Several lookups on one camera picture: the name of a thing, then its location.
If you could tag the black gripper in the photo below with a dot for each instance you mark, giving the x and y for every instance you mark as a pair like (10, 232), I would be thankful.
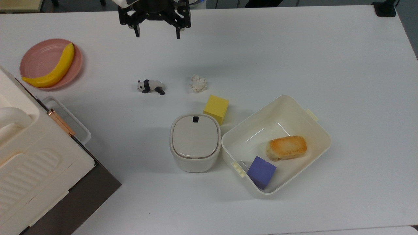
(153, 8)

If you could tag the white lidded trash can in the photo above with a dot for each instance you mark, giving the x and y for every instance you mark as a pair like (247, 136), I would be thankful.
(195, 143)

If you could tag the white open plastic bin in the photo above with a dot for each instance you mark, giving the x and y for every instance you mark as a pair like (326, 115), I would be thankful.
(261, 130)

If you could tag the black and white panda figurine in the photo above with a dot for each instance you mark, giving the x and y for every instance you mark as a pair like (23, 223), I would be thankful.
(150, 86)

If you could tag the crumpled white paper ball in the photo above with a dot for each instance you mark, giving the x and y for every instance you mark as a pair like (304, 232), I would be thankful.
(198, 83)

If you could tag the yellow foam cube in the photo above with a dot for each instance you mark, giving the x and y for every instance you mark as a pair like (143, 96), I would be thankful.
(216, 107)

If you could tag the yellow toy banana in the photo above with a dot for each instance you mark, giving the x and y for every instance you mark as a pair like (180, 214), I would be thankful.
(57, 71)

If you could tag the pink round plate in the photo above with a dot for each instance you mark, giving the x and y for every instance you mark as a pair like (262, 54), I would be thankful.
(39, 62)

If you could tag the light wooden side table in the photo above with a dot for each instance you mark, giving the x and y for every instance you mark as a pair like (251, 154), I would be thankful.
(19, 5)

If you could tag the copper latch strip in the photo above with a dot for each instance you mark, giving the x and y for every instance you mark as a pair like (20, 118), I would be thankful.
(62, 123)

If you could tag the toasted bread toy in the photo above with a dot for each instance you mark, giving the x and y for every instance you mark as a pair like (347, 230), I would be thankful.
(286, 148)

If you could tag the purple foam cube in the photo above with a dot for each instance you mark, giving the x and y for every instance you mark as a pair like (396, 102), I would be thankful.
(261, 171)

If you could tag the cream plastic storage box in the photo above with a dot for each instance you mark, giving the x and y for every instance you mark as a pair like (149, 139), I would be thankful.
(39, 169)

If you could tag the dark brown drawer cabinet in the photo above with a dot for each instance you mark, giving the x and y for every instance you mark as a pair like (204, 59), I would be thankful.
(81, 199)

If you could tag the black camera stand base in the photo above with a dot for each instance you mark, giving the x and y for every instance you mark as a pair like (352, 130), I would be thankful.
(384, 8)

